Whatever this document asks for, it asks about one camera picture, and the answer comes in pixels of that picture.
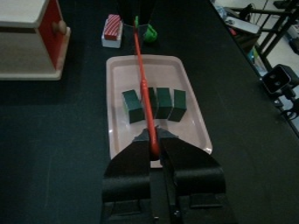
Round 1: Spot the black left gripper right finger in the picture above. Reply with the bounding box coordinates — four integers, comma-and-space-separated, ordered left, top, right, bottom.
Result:
156, 125, 239, 224

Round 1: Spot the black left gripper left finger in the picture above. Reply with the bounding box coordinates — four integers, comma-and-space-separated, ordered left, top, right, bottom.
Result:
98, 128, 154, 224

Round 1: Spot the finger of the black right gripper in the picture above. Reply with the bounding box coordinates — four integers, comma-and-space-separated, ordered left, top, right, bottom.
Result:
116, 0, 136, 25
138, 0, 156, 25

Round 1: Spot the red plastic toy knife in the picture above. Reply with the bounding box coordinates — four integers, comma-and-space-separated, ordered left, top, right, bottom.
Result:
132, 23, 161, 161

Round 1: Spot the red white nigiri sushi toy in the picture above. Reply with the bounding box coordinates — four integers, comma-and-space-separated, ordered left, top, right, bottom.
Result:
100, 13, 124, 49

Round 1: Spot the dark green sushi roll piece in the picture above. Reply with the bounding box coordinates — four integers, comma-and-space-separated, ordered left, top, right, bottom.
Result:
146, 87, 160, 117
154, 87, 173, 120
121, 89, 145, 124
166, 89, 188, 123

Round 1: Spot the green plastic toy vegetable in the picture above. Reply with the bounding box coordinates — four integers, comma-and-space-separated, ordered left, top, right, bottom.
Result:
133, 16, 158, 44

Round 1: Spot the pink plastic tray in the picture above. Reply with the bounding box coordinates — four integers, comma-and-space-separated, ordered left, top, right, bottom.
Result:
105, 54, 213, 169

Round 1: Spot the white flat board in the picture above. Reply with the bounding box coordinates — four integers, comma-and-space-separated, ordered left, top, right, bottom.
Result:
224, 16, 261, 35

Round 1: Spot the wooden box with red front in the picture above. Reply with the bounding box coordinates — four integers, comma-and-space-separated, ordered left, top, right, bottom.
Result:
0, 0, 72, 81

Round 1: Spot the black metal stand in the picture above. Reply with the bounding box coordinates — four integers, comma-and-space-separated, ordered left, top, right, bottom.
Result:
223, 0, 299, 69

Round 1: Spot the black webcam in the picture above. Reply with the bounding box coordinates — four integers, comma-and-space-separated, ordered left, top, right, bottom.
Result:
260, 64, 299, 95

